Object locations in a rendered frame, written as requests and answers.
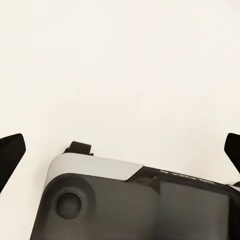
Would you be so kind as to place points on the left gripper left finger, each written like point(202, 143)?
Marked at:
point(12, 150)

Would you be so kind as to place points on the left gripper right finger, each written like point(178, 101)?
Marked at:
point(232, 149)

